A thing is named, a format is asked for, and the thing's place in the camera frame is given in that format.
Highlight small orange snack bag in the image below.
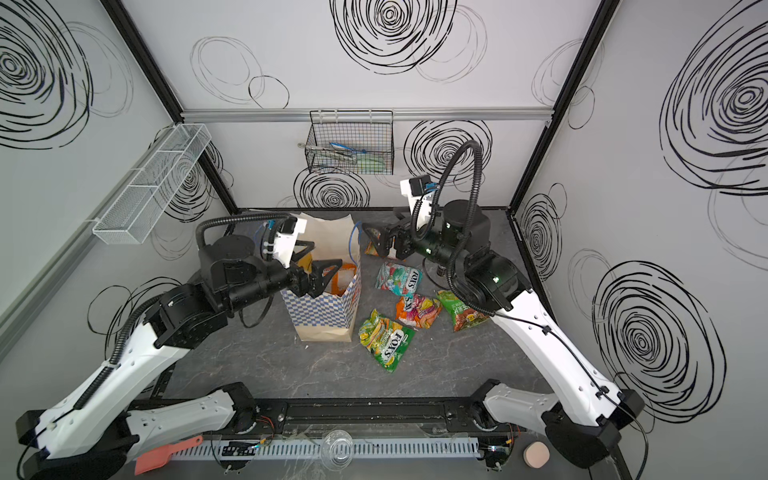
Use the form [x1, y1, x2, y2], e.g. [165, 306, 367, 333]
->
[364, 240, 389, 258]

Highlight teal Fox's candy bag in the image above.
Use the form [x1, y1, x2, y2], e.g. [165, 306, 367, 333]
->
[376, 262, 422, 298]

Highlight blue checkered paper bag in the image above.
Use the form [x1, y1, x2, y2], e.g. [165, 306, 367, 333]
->
[255, 213, 362, 343]

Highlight orange pink Fox's candy bag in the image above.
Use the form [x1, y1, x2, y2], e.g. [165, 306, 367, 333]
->
[396, 294, 442, 329]

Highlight green Fox's spring tea bag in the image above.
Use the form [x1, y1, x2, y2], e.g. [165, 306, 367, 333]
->
[359, 309, 415, 373]

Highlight green red snack bag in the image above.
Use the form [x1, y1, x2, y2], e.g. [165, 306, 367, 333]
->
[437, 290, 489, 332]

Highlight orange white snack bag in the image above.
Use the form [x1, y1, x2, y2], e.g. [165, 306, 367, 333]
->
[330, 263, 357, 296]

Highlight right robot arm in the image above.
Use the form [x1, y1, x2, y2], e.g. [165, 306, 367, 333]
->
[361, 200, 644, 469]

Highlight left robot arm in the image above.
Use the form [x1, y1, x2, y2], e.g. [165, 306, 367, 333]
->
[16, 235, 343, 479]

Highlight yellow snack bag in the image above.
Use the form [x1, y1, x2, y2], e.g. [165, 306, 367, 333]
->
[296, 253, 313, 274]

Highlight green item in basket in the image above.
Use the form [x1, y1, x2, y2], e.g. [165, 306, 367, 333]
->
[355, 152, 388, 173]

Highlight red plastic scoop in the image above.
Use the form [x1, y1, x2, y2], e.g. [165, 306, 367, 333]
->
[134, 435, 203, 476]

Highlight beige round sponge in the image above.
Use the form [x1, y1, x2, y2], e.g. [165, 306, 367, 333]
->
[522, 441, 551, 469]

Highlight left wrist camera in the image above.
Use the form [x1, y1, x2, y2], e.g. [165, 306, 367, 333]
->
[260, 215, 307, 268]

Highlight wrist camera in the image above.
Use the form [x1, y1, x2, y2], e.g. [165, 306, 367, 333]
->
[260, 215, 307, 268]
[400, 175, 438, 229]

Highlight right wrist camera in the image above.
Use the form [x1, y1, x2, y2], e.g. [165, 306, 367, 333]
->
[400, 175, 438, 229]

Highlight black wire wall basket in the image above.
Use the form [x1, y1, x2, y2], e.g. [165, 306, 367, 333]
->
[302, 109, 395, 175]

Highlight blue handled tool in basket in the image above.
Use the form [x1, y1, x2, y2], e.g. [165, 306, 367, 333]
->
[329, 142, 367, 155]

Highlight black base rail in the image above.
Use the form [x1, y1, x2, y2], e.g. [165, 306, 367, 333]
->
[204, 397, 524, 437]

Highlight white wire wall shelf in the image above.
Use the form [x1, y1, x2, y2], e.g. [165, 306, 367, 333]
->
[92, 124, 211, 245]

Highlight white slotted cable duct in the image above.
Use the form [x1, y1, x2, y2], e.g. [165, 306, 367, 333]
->
[171, 437, 480, 463]

